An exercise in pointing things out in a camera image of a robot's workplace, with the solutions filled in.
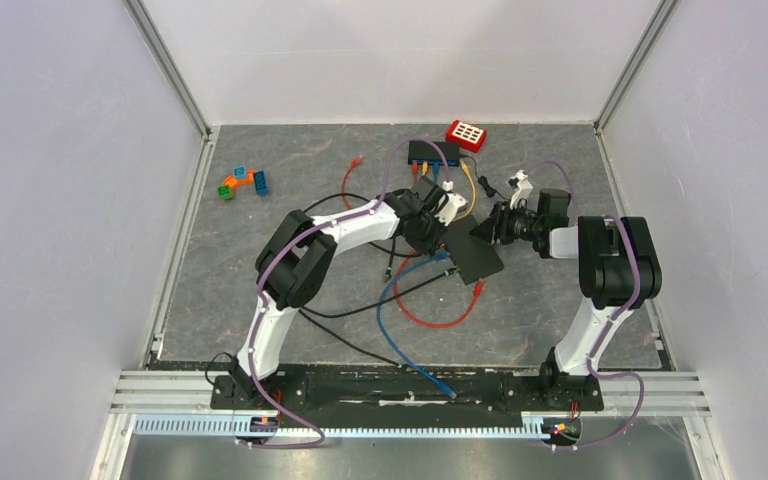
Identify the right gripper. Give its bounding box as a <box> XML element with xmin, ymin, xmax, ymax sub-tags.
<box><xmin>468</xmin><ymin>202</ymin><xmax>542</xmax><ymax>248</ymax></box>

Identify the red ethernet cable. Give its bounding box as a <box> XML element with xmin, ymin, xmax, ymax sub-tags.
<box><xmin>393</xmin><ymin>251</ymin><xmax>486</xmax><ymax>330</ymax></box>
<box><xmin>341</xmin><ymin>154</ymin><xmax>422</xmax><ymax>212</ymax></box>

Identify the yellow ethernet cable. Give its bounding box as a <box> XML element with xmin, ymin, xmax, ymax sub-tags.
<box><xmin>420</xmin><ymin>158</ymin><xmax>478</xmax><ymax>223</ymax></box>

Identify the black network switch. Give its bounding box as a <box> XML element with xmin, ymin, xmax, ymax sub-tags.
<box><xmin>407</xmin><ymin>140</ymin><xmax>460</xmax><ymax>167</ymax></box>

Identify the long black cable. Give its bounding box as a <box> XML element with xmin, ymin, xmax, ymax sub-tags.
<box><xmin>297</xmin><ymin>192</ymin><xmax>425</xmax><ymax>368</ymax></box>

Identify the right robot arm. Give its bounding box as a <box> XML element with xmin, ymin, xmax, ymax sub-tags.
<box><xmin>470</xmin><ymin>188</ymin><xmax>662</xmax><ymax>408</ymax></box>

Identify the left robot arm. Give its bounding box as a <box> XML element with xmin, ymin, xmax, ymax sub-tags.
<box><xmin>230</xmin><ymin>177</ymin><xmax>467</xmax><ymax>408</ymax></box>

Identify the red keypad box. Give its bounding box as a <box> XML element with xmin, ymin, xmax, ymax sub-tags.
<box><xmin>445</xmin><ymin>120</ymin><xmax>487</xmax><ymax>153</ymax></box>

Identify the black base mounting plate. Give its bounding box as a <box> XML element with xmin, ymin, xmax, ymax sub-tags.
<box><xmin>210</xmin><ymin>364</ymin><xmax>604</xmax><ymax>429</ymax></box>

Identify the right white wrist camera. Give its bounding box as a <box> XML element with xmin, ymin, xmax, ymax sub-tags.
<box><xmin>507</xmin><ymin>170</ymin><xmax>533</xmax><ymax>210</ymax></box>

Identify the colourful toy block chain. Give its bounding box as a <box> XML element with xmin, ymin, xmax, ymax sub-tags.
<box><xmin>218</xmin><ymin>164</ymin><xmax>271</xmax><ymax>201</ymax></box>

